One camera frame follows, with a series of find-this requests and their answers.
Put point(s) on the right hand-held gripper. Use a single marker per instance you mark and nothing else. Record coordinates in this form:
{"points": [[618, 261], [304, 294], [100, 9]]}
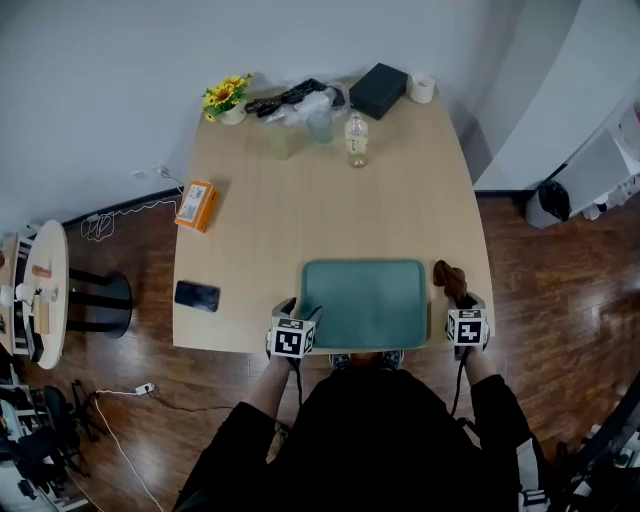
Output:
{"points": [[468, 326]]}

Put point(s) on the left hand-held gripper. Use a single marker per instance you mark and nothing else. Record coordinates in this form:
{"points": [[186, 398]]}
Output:
{"points": [[290, 336]]}

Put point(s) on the brown cloth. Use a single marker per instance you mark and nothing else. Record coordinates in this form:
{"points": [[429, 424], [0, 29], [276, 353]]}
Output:
{"points": [[451, 281]]}

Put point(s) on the green plastic tray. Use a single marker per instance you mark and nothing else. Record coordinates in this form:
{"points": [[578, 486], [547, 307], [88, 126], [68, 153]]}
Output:
{"points": [[366, 305]]}

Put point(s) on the person's left forearm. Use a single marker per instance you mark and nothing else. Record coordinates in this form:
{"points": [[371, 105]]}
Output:
{"points": [[272, 385]]}

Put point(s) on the person's right forearm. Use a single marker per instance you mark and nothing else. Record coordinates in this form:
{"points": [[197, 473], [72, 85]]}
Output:
{"points": [[479, 367]]}

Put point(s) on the person's left shoe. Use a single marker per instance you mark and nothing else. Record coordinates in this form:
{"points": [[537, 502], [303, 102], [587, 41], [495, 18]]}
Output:
{"points": [[341, 360]]}

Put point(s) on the person's shoe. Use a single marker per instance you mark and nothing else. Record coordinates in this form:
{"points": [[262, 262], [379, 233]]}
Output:
{"points": [[392, 358], [341, 360]]}

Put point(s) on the person's right shoe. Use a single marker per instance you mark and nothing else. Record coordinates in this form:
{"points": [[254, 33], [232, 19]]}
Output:
{"points": [[392, 358]]}

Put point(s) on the black smartphone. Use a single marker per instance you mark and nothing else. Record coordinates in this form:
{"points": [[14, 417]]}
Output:
{"points": [[197, 295]]}

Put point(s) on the person's black clothing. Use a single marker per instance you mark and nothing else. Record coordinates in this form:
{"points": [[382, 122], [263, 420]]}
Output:
{"points": [[370, 445]]}

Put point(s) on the grey bin with black bag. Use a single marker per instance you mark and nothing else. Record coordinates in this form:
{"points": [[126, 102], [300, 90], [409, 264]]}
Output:
{"points": [[548, 204]]}

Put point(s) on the white power strip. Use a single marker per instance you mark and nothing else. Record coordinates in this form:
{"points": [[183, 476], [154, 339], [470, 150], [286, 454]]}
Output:
{"points": [[145, 388]]}

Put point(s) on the orange cardboard box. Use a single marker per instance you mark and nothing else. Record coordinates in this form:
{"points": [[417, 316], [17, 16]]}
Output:
{"points": [[196, 205]]}

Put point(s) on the clear yellow-tinted glass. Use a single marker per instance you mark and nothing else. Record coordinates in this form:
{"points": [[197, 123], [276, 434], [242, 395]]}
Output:
{"points": [[278, 142]]}

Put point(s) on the clear plastic drink bottle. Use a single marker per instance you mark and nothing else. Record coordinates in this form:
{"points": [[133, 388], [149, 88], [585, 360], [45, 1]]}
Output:
{"points": [[356, 140]]}

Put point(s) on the clear green-tinted glass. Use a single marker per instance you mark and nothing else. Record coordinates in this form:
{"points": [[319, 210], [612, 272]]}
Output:
{"points": [[320, 127]]}

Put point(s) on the black tripod stand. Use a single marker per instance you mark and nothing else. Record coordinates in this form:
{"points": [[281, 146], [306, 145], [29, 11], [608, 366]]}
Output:
{"points": [[82, 407]]}

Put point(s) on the black items in plastic bag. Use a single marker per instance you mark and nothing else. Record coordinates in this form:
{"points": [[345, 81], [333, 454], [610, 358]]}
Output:
{"points": [[295, 100]]}

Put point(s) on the white tape roll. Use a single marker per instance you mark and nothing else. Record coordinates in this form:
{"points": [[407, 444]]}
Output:
{"points": [[421, 88]]}

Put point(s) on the sunflower bouquet in white pot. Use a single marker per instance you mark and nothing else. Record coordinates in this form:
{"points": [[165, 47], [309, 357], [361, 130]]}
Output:
{"points": [[226, 99]]}

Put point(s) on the round wooden side table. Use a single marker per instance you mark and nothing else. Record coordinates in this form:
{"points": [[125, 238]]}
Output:
{"points": [[47, 295]]}

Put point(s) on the black rectangular box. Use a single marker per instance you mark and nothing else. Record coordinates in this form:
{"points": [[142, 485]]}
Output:
{"points": [[378, 90]]}

